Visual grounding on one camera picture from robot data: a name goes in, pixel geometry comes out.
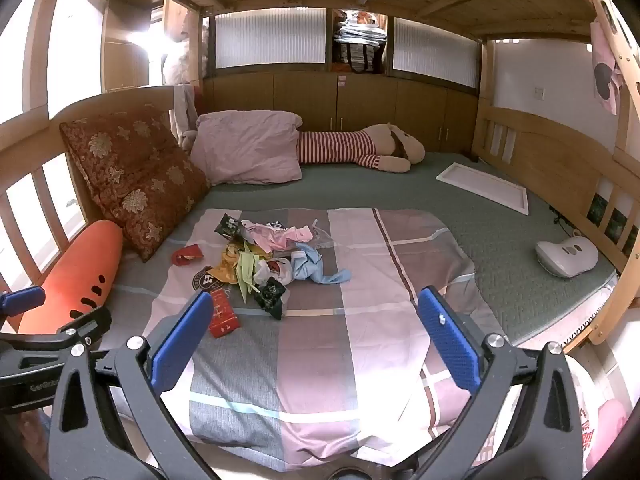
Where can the clear plastic wrapper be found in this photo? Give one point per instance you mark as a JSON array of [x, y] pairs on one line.
[[322, 235]]

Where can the striped plush toy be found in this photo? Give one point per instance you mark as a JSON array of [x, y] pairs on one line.
[[340, 146]]

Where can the stack of folded clothes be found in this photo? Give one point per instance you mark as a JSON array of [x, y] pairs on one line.
[[360, 27]]

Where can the white plastic bag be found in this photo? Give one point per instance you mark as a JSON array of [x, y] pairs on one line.
[[280, 270]]

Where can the orange carrot plush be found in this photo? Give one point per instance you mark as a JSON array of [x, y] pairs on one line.
[[75, 270]]

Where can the pink soft item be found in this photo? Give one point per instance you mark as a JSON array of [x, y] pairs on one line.
[[607, 430]]

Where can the white flat board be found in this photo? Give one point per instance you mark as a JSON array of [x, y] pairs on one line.
[[480, 185]]

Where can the wooden shelf unit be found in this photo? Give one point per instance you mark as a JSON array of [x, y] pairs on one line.
[[125, 50]]

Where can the white red-printed bag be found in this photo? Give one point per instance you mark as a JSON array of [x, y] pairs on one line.
[[582, 425]]

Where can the white handheld appliance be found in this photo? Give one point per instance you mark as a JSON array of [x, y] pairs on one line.
[[565, 257]]

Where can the red packet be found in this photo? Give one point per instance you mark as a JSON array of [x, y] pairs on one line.
[[222, 315]]

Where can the pink pillow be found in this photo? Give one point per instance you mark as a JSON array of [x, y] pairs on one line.
[[245, 147]]

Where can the black green wrapper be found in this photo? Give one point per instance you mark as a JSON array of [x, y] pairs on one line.
[[228, 225]]

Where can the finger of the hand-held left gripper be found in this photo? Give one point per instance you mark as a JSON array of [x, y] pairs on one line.
[[55, 332], [22, 300]]

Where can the pink wrapper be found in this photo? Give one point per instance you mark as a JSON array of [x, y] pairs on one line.
[[280, 237]]

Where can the pink grey checked blanket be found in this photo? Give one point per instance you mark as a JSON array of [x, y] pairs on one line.
[[320, 360]]

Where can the red floral pillow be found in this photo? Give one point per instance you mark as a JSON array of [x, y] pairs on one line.
[[135, 175]]

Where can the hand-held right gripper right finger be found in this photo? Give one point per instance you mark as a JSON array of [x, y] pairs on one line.
[[450, 340]]

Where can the wooden bunk bed frame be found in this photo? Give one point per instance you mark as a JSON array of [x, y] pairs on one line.
[[545, 160]]

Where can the small red cloth piece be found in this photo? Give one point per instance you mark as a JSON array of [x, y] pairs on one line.
[[186, 255]]

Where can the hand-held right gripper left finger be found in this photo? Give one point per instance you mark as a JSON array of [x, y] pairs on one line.
[[182, 340]]

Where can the light grey hanging cloth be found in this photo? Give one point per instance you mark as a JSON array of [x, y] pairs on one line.
[[182, 110]]

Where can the yellow wrapper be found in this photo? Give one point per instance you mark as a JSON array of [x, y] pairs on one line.
[[230, 265]]

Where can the light blue wrapper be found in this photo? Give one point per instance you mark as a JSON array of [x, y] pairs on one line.
[[312, 265]]

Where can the pink printed hanging cloth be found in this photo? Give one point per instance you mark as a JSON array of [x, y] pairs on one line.
[[605, 70]]

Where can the striped bag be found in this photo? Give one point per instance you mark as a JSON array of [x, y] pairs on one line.
[[361, 56]]

